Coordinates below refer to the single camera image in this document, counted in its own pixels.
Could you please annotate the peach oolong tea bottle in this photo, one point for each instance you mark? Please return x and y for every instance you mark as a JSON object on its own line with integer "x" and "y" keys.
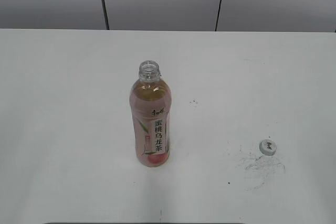
{"x": 150, "y": 103}

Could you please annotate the grey bottle cap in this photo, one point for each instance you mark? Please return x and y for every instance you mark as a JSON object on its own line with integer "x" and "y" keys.
{"x": 268, "y": 147}

